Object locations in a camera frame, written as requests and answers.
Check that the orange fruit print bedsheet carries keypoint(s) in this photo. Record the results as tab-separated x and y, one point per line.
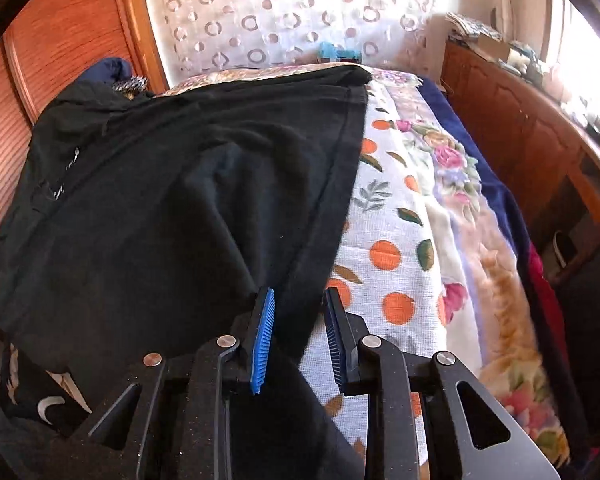
390	280

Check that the wooden cabinet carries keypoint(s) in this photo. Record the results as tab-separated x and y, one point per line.
520	125

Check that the wooden wardrobe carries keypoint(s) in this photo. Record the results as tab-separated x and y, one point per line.
70	35

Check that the window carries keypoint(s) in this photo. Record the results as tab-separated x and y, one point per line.
595	60

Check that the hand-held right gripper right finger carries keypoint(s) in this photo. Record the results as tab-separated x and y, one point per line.
335	345

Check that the red cloth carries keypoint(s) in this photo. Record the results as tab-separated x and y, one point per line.
545	290

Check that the black garment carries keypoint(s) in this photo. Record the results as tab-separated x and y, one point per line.
180	210

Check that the cardboard box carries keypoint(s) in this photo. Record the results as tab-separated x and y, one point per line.
495	49

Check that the blue toy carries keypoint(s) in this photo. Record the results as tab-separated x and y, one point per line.
330	52

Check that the floral blanket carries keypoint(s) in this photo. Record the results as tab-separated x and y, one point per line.
500	280

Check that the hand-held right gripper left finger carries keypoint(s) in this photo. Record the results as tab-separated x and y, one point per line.
262	345

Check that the stack of printed papers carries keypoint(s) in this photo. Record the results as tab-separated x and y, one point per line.
472	27

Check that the navy folded cloth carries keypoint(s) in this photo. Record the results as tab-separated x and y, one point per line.
105	70

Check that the dark printed cloth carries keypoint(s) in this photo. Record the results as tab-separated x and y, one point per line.
35	390

